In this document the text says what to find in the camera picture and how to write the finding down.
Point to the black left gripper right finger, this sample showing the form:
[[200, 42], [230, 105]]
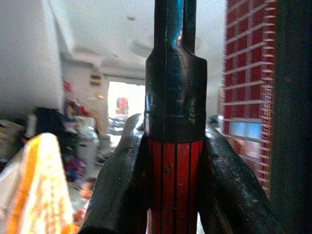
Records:
[[231, 195]]

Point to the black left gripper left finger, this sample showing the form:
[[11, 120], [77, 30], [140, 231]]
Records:
[[122, 182]]

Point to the orange patterned cloth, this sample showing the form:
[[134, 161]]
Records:
[[44, 182]]

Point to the red brick pillar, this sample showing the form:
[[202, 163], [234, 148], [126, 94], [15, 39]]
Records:
[[243, 61]]

